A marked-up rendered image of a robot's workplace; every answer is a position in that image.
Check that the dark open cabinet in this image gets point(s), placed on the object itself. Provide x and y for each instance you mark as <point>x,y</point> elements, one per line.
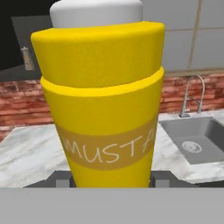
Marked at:
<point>20,40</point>

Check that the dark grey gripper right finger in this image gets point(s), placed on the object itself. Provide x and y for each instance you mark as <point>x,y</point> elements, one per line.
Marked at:
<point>166,180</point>

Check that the yellow mustard bottle white cap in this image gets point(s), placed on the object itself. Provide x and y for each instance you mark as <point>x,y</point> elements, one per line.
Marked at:
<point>102,96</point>

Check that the small pale shaker bottle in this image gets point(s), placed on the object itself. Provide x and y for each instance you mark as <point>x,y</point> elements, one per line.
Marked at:
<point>28,58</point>

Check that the grey sink basin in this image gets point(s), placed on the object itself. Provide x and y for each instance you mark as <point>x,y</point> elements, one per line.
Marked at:
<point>194,140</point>

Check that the silver sink tap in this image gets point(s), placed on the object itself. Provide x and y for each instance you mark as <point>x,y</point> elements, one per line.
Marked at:
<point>193,96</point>

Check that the pale grey wall cupboards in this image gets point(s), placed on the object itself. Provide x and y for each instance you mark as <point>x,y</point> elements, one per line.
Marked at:
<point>186,35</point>

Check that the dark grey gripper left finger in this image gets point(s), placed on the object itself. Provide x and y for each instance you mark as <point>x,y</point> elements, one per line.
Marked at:
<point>59,180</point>

